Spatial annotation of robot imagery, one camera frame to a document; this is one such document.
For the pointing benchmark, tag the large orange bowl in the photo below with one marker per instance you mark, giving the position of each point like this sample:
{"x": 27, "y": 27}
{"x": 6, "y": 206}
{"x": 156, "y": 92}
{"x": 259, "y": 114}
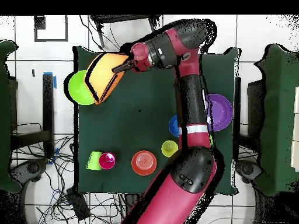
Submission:
{"x": 105, "y": 74}

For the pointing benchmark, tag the green bowl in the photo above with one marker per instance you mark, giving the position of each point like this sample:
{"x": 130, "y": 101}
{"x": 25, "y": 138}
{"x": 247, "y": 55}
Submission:
{"x": 77, "y": 91}

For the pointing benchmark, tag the red cup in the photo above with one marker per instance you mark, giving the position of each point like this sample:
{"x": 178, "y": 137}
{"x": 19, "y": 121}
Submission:
{"x": 107, "y": 162}

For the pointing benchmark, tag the purple bowl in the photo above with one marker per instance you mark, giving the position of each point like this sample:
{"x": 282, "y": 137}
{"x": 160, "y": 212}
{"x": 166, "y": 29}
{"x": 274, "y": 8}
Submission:
{"x": 222, "y": 112}

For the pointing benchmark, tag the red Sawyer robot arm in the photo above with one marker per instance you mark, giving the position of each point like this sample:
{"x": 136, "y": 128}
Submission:
{"x": 177, "y": 200}

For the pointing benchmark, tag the black chair with legs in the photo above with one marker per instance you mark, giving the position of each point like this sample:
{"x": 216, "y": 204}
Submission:
{"x": 116, "y": 18}

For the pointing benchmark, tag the dark green tablecloth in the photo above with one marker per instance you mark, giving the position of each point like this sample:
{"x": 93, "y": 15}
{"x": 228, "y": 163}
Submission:
{"x": 140, "y": 130}

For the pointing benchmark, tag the blue tape strip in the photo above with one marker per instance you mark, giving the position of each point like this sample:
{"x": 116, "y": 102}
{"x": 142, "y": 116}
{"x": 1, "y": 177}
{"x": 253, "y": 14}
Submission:
{"x": 55, "y": 82}

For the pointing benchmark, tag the blue bowl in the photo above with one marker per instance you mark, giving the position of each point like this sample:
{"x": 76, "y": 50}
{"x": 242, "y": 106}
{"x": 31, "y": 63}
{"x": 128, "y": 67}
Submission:
{"x": 173, "y": 126}

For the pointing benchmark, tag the yellow cup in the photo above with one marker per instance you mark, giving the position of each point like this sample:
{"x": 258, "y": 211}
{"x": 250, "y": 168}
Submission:
{"x": 169, "y": 148}

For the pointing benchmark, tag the small orange-red bowl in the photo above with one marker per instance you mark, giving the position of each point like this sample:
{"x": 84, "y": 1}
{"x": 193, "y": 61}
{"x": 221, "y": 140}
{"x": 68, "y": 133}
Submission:
{"x": 143, "y": 162}

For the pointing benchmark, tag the green cloth side table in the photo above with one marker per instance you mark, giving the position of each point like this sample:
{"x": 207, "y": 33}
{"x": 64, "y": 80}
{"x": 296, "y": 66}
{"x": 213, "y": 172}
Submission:
{"x": 275, "y": 116}
{"x": 4, "y": 116}

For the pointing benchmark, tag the black power adapter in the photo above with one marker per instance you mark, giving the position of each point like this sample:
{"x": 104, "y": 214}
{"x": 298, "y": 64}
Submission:
{"x": 78, "y": 206}

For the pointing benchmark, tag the black metal frame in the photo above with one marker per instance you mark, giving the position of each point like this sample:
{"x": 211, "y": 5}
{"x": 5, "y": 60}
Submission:
{"x": 237, "y": 116}
{"x": 48, "y": 116}

